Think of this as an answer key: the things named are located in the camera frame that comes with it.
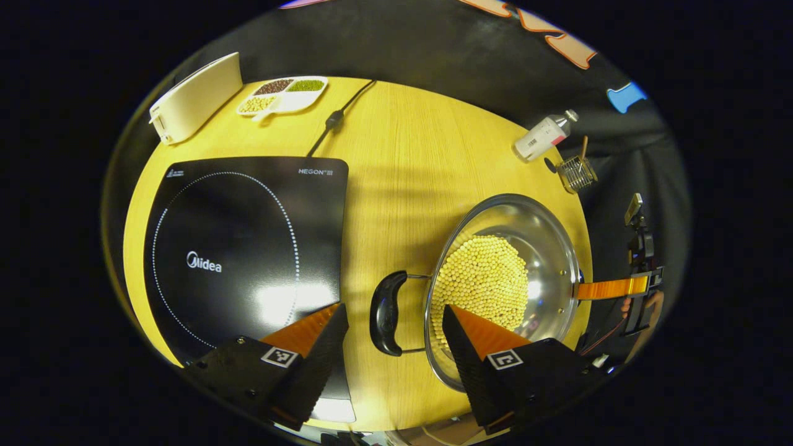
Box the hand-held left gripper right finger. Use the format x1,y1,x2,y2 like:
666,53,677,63
441,304,611,436

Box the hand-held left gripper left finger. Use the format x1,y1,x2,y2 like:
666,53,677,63
183,302,351,432

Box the stainless steel pot black handles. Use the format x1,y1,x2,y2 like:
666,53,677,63
369,193,583,392

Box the black induction cooktop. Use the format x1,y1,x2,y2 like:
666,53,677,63
142,156,357,424

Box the pile of yellow soybeans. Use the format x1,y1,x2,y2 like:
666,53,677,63
429,234,530,351

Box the small glass dish with stick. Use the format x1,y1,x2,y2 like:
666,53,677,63
556,136,599,195

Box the small clear bottle white label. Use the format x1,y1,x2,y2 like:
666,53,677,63
513,110,580,163

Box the white divided bean tray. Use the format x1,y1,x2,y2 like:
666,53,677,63
237,76,329,118

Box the white boxy appliance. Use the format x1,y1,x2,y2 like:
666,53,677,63
149,52,243,146

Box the thin red cable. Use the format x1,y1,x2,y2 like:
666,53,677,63
579,316,628,358

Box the black power cable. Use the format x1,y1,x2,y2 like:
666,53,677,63
305,79,377,158

